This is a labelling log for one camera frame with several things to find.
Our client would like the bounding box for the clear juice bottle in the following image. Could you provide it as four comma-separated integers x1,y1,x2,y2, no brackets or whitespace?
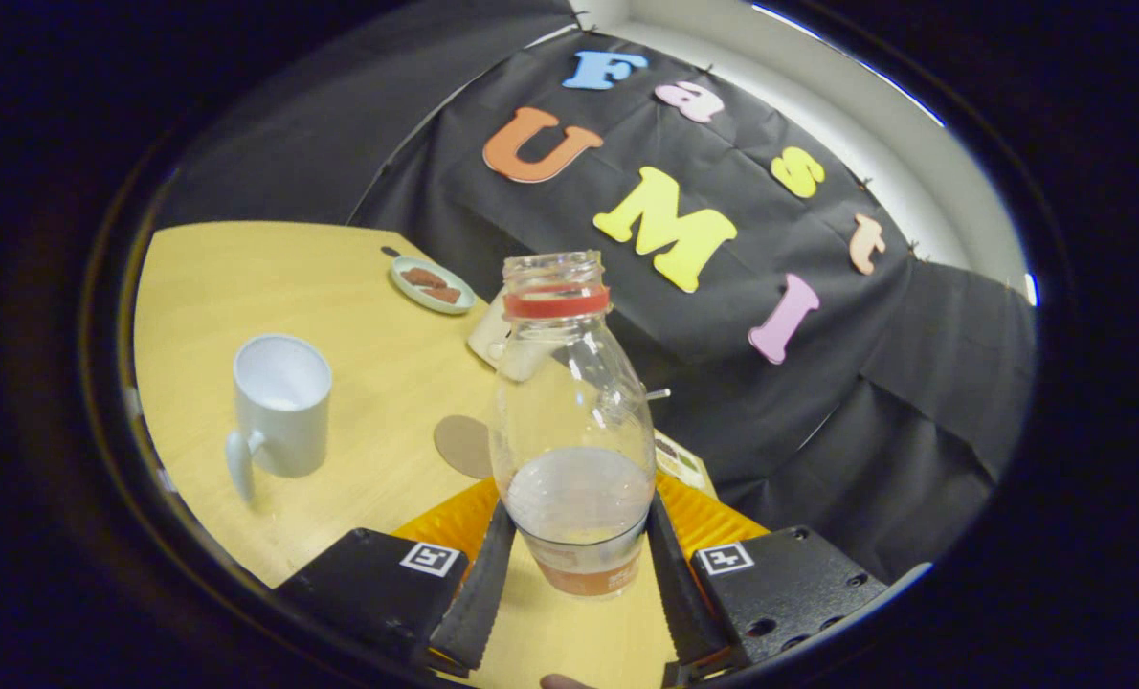
488,251,659,601

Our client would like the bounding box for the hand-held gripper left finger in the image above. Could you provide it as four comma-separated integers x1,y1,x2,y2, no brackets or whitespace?
273,477,518,676

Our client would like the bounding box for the round brown coaster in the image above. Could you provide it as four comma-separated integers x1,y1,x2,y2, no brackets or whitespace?
433,414,494,480

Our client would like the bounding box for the small metal basket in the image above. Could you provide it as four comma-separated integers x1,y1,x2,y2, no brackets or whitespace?
598,381,672,424

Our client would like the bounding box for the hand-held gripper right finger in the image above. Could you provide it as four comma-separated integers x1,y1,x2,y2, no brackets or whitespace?
646,471,891,671

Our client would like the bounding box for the pale green plate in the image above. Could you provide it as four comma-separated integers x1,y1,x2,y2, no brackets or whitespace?
390,256,478,316

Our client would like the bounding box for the white toaster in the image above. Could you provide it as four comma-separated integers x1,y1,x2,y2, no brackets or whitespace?
466,287,513,369

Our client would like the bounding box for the black backdrop cloth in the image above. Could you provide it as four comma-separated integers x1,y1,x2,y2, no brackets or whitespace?
153,0,1039,585

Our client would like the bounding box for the wooden table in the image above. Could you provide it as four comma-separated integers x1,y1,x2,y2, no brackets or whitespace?
134,222,724,688

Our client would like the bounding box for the white cup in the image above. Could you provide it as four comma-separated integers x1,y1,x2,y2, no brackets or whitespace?
225,333,333,503

